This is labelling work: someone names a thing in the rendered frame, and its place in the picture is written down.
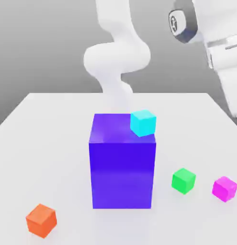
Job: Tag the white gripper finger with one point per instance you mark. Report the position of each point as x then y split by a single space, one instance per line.
232 91

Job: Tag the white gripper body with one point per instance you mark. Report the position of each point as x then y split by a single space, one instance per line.
225 57

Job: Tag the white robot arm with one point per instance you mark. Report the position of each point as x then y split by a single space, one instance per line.
118 57

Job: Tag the small cyan cube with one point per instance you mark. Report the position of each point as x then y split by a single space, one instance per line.
143 123

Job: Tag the small magenta cube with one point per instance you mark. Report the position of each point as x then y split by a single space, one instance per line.
224 189

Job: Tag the small green cube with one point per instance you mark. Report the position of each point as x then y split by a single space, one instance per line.
183 181

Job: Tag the small orange cube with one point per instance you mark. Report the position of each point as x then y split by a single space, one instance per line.
41 221

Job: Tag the large purple box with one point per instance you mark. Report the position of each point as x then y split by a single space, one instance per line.
122 172

